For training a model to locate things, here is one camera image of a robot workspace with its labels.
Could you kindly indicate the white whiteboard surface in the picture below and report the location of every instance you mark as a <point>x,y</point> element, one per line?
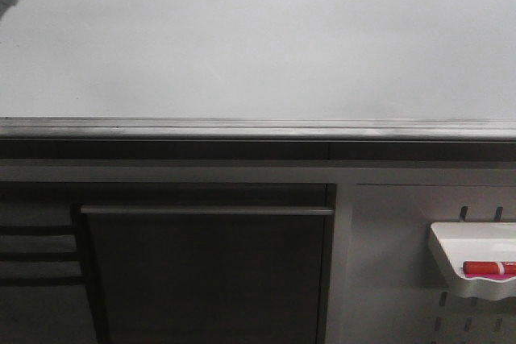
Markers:
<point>363,69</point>

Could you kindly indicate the red whiteboard marker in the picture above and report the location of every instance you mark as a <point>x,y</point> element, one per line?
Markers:
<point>489,268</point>

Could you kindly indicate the white pegboard panel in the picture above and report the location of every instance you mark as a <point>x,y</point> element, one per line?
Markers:
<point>397,293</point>

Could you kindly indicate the white wavy-edged tray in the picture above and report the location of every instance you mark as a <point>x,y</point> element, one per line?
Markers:
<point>452,243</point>

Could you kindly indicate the pink marker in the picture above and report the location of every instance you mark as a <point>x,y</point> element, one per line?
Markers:
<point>494,277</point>

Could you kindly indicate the silver drawer handle bar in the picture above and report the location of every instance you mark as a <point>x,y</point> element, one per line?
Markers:
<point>210,210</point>

